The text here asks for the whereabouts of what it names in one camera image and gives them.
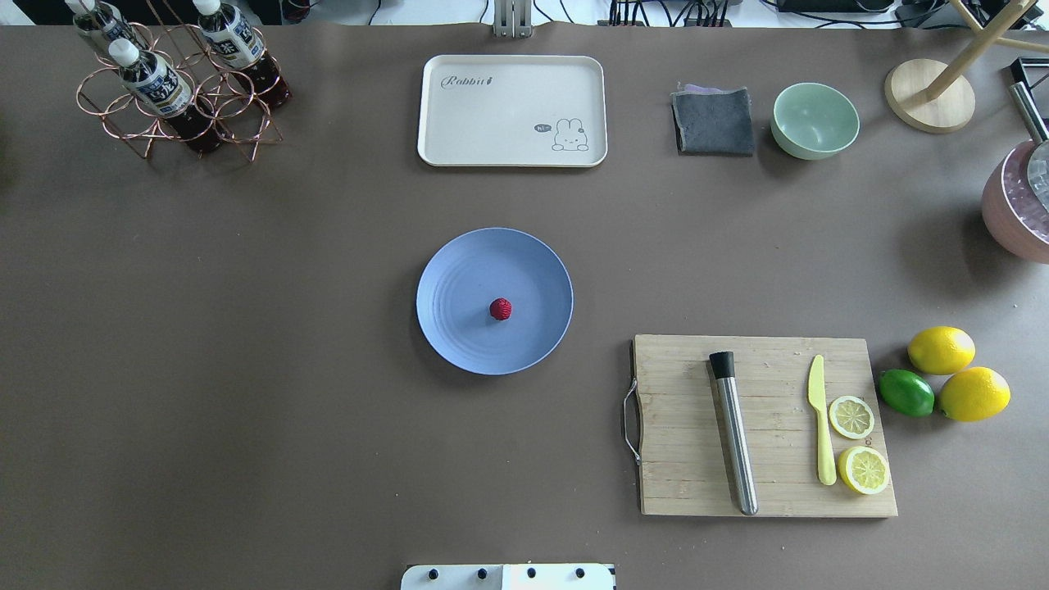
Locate cream rabbit tray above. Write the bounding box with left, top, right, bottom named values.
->
left=416, top=55, right=608, bottom=168

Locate red strawberry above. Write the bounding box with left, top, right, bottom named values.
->
left=488, top=297, right=513, bottom=321

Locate tea bottle middle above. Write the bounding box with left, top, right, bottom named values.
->
left=194, top=1, right=292, bottom=109

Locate grey folded cloth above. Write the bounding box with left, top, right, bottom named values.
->
left=670, top=84, right=756, bottom=157

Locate wooden cutting board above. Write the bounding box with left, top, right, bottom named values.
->
left=631, top=334, right=897, bottom=519

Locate wooden cup tree stand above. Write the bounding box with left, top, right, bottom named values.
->
left=883, top=1, right=1048, bottom=134

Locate tea bottle near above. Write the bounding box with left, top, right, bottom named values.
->
left=109, top=39, right=224, bottom=153

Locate whole lemon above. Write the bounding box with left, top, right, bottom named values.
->
left=939, top=367, right=1011, bottom=422
left=907, top=325, right=975, bottom=374

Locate yellow plastic knife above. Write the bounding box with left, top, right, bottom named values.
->
left=806, top=354, right=837, bottom=486

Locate lemon slice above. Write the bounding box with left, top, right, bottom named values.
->
left=828, top=396, right=875, bottom=440
left=837, top=446, right=889, bottom=494

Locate copper wire bottle rack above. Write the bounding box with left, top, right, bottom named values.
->
left=68, top=1, right=292, bottom=161

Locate tea bottle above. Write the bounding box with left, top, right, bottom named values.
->
left=109, top=39, right=224, bottom=153
left=194, top=1, right=292, bottom=109
left=65, top=0, right=146, bottom=61

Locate pink bowl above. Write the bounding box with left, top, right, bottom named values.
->
left=982, top=139, right=1048, bottom=265

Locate steel muddler black tip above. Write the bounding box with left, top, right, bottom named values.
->
left=709, top=351, right=758, bottom=517

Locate blue plate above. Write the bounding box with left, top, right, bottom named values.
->
left=416, top=228, right=574, bottom=374

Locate white camera mast base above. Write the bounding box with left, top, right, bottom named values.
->
left=400, top=563, right=617, bottom=589

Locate metal ice scoop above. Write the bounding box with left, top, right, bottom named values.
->
left=1008, top=82, right=1049, bottom=214

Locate green bowl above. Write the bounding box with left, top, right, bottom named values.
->
left=771, top=82, right=861, bottom=161

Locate aluminium frame post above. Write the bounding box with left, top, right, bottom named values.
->
left=492, top=0, right=533, bottom=39

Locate tea bottle far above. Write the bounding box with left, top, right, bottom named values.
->
left=65, top=0, right=146, bottom=61

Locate green lime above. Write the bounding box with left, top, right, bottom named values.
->
left=878, top=368, right=936, bottom=417

